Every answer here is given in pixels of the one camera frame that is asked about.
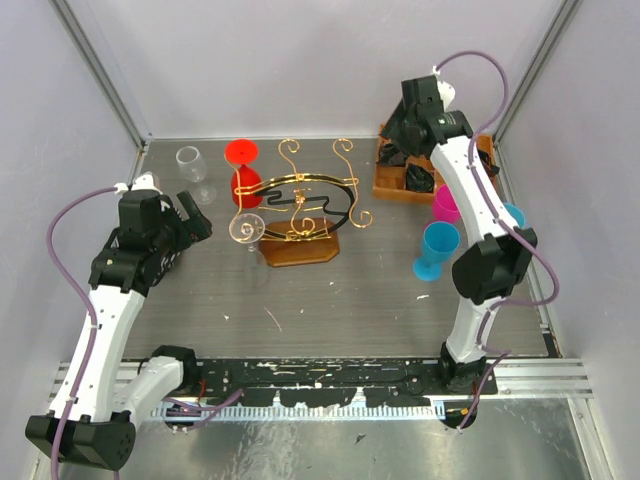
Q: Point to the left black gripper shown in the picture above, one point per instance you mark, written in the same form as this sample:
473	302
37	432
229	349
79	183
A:
197	225

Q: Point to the dark sock right tray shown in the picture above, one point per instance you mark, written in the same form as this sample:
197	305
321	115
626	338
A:
490	167

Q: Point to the black mounting base plate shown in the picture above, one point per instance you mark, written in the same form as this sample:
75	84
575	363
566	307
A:
324	382

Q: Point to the clear wine glass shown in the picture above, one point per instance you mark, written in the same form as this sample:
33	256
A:
193	168
247	229

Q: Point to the wooden compartment tray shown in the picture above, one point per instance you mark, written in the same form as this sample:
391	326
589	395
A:
389	182

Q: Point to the blue wine glass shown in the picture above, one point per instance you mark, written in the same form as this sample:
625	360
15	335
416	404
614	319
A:
439	242
517	214

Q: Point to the black sock in tray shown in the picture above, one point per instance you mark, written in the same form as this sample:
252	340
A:
418	179
390	155

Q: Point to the pink wine glass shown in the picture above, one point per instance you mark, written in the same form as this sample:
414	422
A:
444	207

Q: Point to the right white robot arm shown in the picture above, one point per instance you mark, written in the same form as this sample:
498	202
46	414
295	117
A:
498	252

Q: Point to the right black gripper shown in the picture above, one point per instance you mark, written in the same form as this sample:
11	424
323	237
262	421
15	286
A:
391	133

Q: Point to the gold wire wine glass rack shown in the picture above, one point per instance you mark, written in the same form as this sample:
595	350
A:
303	211

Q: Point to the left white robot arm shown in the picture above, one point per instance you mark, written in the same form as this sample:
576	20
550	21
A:
88	422

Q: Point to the red wine glass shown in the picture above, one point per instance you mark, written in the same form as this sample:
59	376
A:
239	154

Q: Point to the black white striped cloth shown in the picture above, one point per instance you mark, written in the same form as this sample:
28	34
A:
168	238

